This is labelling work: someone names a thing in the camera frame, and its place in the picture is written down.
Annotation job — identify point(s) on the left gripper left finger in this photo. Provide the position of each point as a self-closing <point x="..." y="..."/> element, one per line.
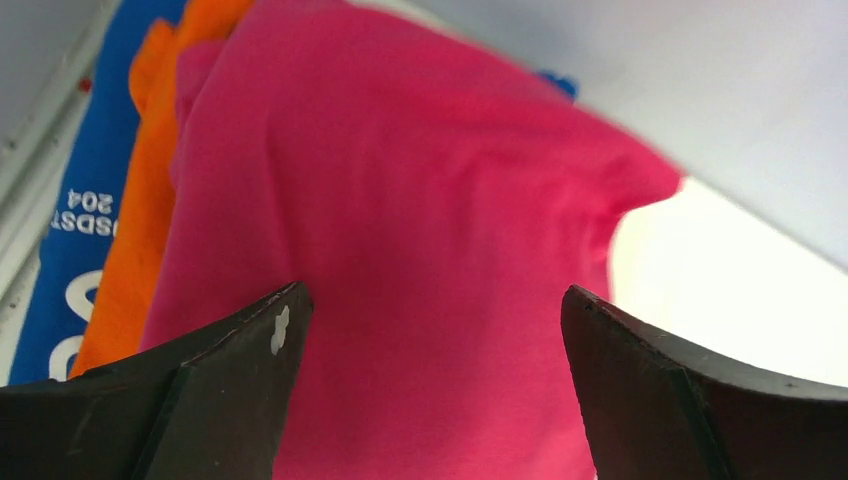
<point x="211" y="404"/>

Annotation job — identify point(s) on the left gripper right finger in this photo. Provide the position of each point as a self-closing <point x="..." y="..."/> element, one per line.
<point x="658" y="406"/>

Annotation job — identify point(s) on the pink t-shirt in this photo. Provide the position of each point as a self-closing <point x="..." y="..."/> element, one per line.
<point x="436" y="200"/>

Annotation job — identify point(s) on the orange folded t-shirt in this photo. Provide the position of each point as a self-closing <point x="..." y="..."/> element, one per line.
<point x="132" y="266"/>

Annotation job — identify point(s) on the blue folded t-shirt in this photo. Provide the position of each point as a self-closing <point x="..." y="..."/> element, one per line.
<point x="76" y="236"/>

